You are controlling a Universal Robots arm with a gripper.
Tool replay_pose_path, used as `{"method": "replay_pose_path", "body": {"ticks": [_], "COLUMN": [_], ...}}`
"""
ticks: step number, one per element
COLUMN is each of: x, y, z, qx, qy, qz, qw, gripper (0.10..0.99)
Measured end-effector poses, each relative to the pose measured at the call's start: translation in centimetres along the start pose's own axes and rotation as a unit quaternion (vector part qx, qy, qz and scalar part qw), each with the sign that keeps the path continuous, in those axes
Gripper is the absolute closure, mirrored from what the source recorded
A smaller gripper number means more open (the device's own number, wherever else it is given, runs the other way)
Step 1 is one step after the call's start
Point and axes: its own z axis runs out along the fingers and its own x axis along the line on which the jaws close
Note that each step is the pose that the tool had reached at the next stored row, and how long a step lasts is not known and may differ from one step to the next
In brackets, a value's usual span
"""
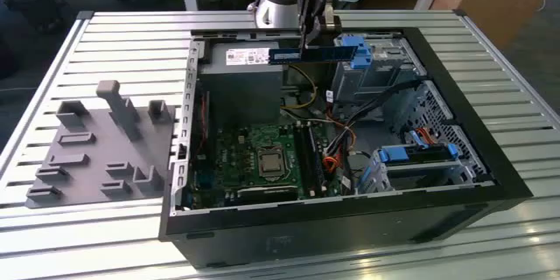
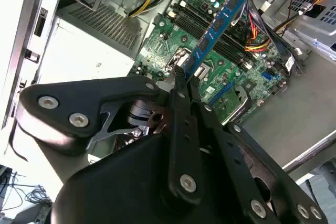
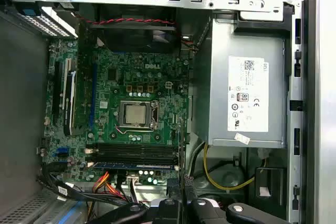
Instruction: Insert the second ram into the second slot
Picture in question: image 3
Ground green Dell motherboard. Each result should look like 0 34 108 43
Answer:
39 39 195 187

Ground black graphics card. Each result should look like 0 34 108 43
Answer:
62 71 79 135

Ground vented silver slot bracket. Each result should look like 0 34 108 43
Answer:
15 7 79 38

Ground blue plastic latch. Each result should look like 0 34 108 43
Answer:
22 8 42 17

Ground black cable bundle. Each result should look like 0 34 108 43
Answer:
36 162 148 209

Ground thin wire locking lever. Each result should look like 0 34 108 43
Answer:
115 100 160 134

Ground red black twisted wire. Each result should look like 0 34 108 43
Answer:
78 17 176 25

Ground silver CPU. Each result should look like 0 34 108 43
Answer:
123 103 144 125

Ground small white barcode sticker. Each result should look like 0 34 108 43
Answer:
234 133 251 145

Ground red orange wires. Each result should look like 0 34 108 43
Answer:
93 171 127 201

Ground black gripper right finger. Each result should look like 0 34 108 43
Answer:
189 198 291 224

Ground white power supply label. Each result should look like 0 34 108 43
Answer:
227 55 270 133

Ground yellow wire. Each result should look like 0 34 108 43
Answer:
203 142 255 190

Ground black case fan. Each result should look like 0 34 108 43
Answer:
90 5 182 54

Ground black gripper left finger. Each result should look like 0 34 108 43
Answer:
103 198 182 224

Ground RAM slot with black clips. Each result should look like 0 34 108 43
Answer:
92 142 177 149
92 155 177 162

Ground silver metal PC case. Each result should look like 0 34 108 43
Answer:
0 0 320 224

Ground black white wire bundle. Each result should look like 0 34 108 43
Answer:
187 141 205 177

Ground grey power supply unit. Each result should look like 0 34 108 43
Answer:
193 11 288 149

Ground black expansion slot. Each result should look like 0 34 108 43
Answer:
52 60 62 126

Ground green RAM stick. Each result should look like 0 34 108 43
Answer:
180 118 190 209

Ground blue SATA port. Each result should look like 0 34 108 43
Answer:
55 146 69 161

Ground black plastic housing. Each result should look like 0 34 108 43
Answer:
254 166 287 207

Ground metal socket cover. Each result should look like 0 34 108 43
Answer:
118 100 160 130

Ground RAM slot with white clips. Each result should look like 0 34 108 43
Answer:
85 147 177 156

